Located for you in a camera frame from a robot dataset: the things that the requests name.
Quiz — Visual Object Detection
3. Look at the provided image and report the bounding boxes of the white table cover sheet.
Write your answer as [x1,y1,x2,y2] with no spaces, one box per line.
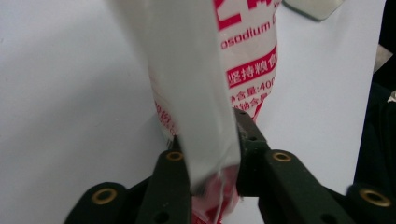
[0,0,388,224]

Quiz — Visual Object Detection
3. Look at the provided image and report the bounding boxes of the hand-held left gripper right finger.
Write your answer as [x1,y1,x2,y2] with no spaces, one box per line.
[233,107,357,224]

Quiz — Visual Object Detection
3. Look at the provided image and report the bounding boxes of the clear jar with black lid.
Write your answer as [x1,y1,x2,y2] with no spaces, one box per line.
[281,0,346,22]

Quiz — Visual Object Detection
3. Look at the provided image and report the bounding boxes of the white and red seasoning bag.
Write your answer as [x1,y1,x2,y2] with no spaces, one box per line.
[105,0,283,224]

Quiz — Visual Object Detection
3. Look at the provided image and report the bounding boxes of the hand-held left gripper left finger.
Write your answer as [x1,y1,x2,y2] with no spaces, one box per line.
[134,135,192,224]

